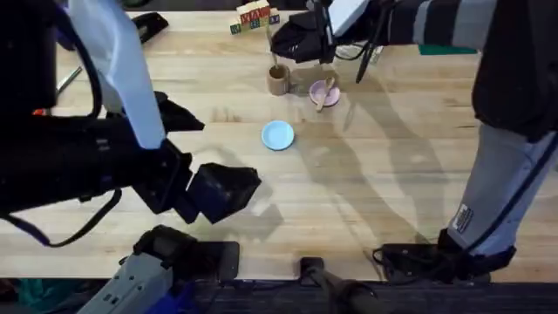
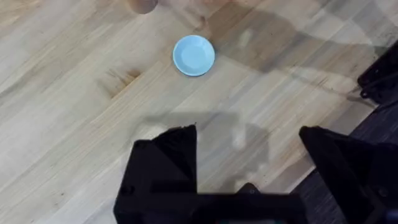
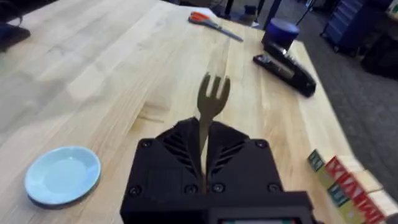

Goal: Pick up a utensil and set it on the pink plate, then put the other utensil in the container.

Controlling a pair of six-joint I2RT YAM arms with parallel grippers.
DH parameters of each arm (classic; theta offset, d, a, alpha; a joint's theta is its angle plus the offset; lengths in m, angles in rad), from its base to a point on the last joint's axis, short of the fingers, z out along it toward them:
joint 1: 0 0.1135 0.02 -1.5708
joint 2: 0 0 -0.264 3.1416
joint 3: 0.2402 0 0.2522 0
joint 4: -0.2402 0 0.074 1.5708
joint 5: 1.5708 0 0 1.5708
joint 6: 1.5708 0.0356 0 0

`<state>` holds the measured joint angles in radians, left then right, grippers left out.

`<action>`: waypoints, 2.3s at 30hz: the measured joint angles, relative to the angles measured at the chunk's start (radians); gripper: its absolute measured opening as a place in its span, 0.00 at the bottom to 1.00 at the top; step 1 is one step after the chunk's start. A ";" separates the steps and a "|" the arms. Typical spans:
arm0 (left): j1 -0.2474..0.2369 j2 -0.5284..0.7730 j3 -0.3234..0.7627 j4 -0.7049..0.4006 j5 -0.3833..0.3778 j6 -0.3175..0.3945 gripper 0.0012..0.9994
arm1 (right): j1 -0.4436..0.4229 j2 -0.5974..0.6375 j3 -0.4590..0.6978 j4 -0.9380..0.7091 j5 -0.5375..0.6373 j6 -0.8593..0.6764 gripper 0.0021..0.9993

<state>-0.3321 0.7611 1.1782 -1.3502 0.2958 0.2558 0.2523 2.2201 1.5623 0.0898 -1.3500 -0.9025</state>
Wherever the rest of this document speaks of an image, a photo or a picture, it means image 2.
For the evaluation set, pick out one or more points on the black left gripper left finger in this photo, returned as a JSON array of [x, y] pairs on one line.
[[168, 168]]

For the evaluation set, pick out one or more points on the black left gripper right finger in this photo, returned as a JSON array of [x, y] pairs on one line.
[[348, 168]]

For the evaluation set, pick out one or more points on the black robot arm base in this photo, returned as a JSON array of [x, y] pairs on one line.
[[381, 77]]

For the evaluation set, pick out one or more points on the light blue plate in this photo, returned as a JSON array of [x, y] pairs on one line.
[[193, 55]]

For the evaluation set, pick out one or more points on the brown wooden cup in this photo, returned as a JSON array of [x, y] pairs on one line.
[[142, 5]]

